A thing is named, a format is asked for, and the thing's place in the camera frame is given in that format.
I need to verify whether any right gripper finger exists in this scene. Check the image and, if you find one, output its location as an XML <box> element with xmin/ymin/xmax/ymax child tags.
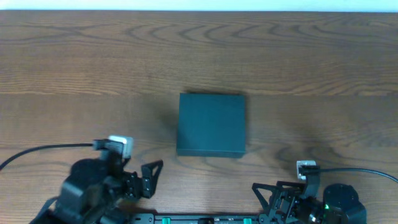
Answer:
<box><xmin>251</xmin><ymin>182</ymin><xmax>280</xmax><ymax>212</ymax></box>
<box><xmin>276</xmin><ymin>181</ymin><xmax>305</xmax><ymax>190</ymax></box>

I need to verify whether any dark green gift box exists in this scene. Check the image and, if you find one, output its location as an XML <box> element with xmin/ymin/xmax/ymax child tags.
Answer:
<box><xmin>176</xmin><ymin>93</ymin><xmax>246</xmax><ymax>158</ymax></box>

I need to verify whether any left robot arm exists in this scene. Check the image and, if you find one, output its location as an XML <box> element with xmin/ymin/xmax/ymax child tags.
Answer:
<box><xmin>31</xmin><ymin>151</ymin><xmax>164</xmax><ymax>224</ymax></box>

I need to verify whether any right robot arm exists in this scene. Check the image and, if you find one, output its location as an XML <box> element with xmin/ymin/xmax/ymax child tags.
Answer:
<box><xmin>252</xmin><ymin>174</ymin><xmax>367</xmax><ymax>224</ymax></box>

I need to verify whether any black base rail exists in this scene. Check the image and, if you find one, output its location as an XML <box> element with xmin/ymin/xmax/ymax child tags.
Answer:
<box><xmin>128</xmin><ymin>213</ymin><xmax>268</xmax><ymax>224</ymax></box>

